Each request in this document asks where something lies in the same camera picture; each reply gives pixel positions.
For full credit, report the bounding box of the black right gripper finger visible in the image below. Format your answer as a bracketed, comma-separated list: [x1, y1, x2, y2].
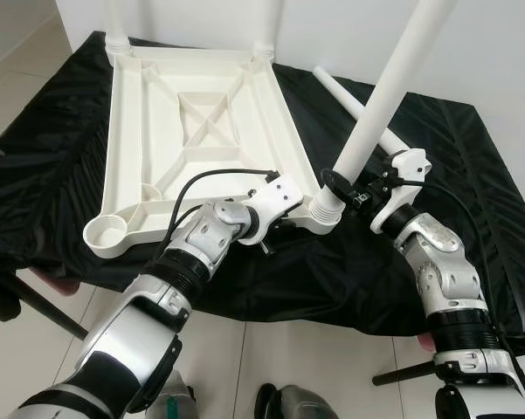
[321, 168, 357, 203]

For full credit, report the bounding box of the white plastic children table top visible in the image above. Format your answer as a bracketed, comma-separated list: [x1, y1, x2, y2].
[83, 44, 343, 258]

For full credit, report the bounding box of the grey robot right leg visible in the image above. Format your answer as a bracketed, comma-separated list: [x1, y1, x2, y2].
[255, 384, 338, 419]

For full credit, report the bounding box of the grey robot leg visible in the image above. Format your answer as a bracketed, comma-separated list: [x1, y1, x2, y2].
[149, 371, 198, 419]
[255, 384, 338, 419]

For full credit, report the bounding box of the grey robot left leg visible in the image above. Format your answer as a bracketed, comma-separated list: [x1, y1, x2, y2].
[149, 371, 198, 419]

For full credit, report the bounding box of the pink stool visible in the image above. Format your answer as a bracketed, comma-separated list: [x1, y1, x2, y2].
[31, 269, 79, 296]

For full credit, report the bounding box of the black table cloth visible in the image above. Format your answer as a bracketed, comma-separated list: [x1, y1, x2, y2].
[0, 31, 525, 354]

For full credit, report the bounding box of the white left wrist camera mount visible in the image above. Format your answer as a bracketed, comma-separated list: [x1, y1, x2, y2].
[243, 173, 305, 244]

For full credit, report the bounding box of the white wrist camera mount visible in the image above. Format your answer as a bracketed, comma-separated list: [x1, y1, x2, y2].
[243, 173, 305, 244]
[370, 150, 431, 235]

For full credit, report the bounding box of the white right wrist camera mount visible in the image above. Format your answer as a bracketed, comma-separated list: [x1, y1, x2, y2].
[370, 150, 431, 235]

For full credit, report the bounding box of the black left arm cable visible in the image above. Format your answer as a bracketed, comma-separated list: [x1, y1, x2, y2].
[162, 168, 280, 254]

